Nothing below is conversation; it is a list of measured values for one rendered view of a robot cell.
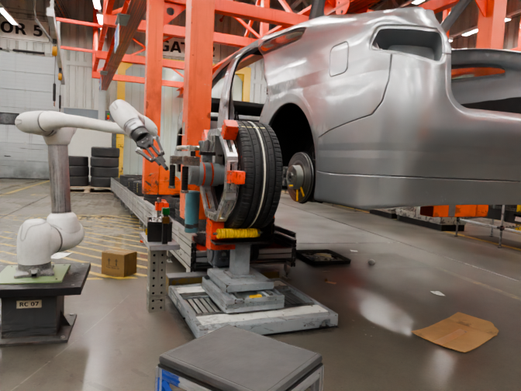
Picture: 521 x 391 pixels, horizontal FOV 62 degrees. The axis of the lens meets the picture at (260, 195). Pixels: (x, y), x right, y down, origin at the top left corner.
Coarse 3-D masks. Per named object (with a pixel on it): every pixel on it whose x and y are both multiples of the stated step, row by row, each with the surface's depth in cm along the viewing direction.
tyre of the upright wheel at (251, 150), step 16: (240, 128) 245; (240, 144) 240; (256, 144) 240; (272, 144) 245; (240, 160) 239; (256, 160) 236; (272, 160) 240; (256, 176) 236; (272, 176) 239; (240, 192) 238; (256, 192) 238; (272, 192) 242; (240, 208) 240; (256, 208) 243; (272, 208) 246; (224, 224) 264; (240, 224) 251; (256, 224) 256
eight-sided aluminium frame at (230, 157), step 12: (216, 132) 253; (228, 144) 246; (204, 156) 279; (228, 156) 235; (228, 168) 235; (204, 192) 279; (228, 192) 236; (204, 204) 275; (228, 204) 246; (216, 216) 250
